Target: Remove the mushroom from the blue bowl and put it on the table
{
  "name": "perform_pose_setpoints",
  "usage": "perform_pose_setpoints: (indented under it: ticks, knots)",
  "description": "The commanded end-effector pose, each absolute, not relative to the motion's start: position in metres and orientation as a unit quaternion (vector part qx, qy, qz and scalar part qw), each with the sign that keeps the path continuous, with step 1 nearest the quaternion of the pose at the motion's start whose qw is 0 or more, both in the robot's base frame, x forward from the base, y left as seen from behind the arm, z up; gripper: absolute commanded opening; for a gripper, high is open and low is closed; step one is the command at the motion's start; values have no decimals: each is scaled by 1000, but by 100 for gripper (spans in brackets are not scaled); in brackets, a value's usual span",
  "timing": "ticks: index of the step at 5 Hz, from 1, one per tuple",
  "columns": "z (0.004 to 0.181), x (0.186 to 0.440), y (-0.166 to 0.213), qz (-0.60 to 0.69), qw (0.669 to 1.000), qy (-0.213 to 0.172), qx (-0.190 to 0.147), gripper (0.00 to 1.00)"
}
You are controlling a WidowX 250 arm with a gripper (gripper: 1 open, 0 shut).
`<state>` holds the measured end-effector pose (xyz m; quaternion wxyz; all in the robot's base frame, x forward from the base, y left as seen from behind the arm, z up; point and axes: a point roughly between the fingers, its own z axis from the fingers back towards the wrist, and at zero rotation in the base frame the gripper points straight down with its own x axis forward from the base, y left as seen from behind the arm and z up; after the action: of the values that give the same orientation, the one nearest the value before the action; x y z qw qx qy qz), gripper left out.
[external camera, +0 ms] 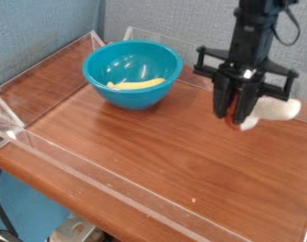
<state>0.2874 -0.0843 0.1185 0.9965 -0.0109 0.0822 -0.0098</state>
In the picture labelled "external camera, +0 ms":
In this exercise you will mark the clear acrylic barrier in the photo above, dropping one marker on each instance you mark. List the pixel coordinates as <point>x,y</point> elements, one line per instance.
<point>161,175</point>

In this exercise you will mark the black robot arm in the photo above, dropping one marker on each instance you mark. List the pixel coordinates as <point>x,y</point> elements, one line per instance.
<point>253,34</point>

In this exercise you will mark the plush mushroom toy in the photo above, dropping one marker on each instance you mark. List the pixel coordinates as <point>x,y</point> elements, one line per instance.
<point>268,109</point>

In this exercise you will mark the white object under table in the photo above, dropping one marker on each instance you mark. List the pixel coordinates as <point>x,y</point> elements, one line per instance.
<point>76,230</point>

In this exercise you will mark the blue plastic bowl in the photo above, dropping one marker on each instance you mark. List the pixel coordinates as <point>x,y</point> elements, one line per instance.
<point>131,61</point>

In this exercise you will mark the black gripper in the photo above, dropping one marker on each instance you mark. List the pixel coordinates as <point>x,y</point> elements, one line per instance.
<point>244,80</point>

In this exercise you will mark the black stand leg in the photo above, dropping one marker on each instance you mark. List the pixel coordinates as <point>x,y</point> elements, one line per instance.
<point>8,233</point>

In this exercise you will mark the yellow plush banana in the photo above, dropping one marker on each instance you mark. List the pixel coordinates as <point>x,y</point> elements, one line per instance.
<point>136,85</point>

